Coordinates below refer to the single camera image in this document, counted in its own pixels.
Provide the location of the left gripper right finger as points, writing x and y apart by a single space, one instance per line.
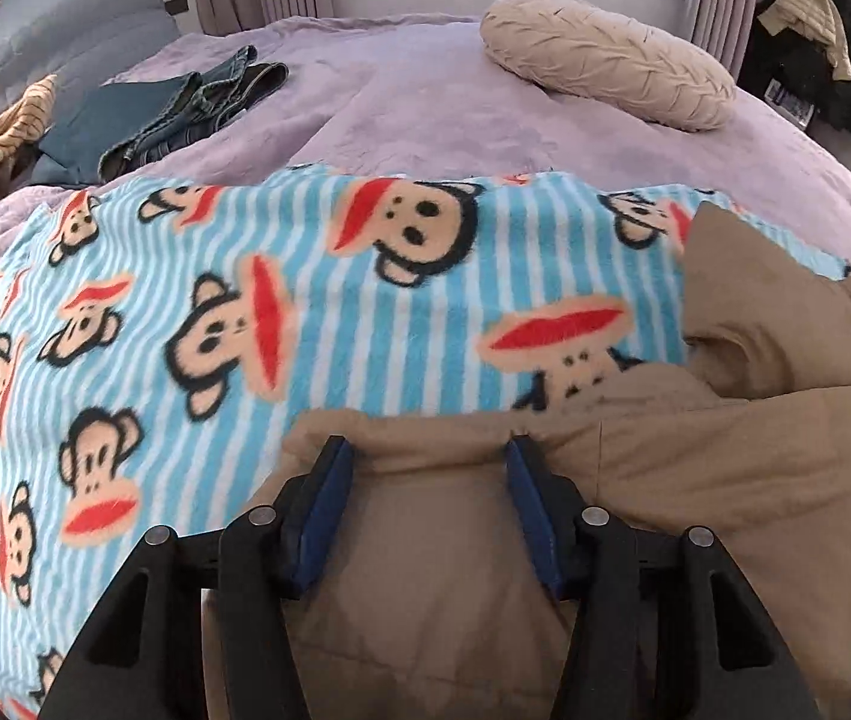
667 626

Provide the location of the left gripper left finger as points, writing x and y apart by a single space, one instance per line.
139 654

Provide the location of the tan quilted jacket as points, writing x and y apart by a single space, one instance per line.
429 606

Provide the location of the blue striped monkey blanket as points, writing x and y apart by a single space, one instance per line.
158 341

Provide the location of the folded dark jeans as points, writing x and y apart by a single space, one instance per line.
121 127

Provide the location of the cream knitted pillow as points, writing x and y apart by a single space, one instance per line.
572 47

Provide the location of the grey upholstered headboard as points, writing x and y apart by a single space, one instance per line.
82 43

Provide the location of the lavender bedspread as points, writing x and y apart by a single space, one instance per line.
419 96

